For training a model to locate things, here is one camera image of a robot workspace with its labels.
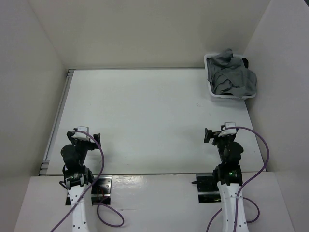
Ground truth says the grey pleated skirt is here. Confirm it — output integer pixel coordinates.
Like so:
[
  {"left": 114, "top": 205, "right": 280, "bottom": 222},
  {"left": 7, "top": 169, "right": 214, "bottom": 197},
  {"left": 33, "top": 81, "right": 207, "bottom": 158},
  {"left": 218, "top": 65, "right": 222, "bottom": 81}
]
[{"left": 207, "top": 49, "right": 257, "bottom": 98}]

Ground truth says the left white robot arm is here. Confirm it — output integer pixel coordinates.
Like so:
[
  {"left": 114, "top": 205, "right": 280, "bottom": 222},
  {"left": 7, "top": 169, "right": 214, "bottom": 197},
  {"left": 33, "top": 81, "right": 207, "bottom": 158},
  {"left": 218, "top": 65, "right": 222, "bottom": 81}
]
[{"left": 60, "top": 126, "right": 100, "bottom": 232}]

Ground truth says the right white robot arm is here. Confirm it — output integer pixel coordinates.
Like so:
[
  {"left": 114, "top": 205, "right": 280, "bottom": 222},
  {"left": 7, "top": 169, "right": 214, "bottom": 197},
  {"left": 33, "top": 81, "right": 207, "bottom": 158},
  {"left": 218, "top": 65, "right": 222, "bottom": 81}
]
[{"left": 204, "top": 127, "right": 249, "bottom": 232}]

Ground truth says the white plastic laundry basket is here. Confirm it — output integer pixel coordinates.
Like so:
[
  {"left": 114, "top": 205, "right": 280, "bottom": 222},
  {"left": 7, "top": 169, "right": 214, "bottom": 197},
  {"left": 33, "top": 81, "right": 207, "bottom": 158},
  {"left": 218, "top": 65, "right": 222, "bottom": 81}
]
[{"left": 204, "top": 53, "right": 256, "bottom": 102}]

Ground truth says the black skirt in basket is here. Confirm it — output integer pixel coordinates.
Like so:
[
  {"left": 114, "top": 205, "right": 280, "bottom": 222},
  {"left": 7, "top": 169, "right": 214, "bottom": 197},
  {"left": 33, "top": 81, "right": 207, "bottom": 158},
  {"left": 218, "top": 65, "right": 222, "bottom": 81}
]
[{"left": 242, "top": 58, "right": 249, "bottom": 69}]

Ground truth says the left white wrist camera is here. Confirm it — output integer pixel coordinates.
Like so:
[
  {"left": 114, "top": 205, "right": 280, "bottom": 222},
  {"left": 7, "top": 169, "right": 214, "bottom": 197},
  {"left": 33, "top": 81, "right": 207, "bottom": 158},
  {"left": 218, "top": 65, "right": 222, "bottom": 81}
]
[{"left": 72, "top": 126, "right": 90, "bottom": 141}]

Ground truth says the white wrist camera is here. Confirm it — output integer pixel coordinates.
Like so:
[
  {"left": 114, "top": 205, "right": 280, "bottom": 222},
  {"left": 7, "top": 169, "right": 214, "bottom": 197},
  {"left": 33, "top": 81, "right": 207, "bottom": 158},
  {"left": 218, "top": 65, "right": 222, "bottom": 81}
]
[
  {"left": 218, "top": 122, "right": 238, "bottom": 137},
  {"left": 72, "top": 126, "right": 90, "bottom": 141}
]

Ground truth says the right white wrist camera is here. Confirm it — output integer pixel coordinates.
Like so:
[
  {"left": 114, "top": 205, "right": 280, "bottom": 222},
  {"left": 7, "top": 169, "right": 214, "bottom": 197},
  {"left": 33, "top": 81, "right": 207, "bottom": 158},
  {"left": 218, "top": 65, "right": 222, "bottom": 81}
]
[{"left": 218, "top": 122, "right": 238, "bottom": 137}]

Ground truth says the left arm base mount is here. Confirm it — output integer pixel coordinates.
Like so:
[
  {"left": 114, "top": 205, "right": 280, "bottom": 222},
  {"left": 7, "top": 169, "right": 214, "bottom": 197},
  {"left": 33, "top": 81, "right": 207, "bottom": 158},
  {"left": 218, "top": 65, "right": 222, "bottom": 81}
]
[{"left": 64, "top": 175, "right": 113, "bottom": 206}]

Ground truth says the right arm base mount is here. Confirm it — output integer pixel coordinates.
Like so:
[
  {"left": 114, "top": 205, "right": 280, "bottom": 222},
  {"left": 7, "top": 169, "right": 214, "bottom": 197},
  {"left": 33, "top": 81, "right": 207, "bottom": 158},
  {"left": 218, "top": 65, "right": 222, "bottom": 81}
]
[{"left": 192, "top": 174, "right": 221, "bottom": 203}]

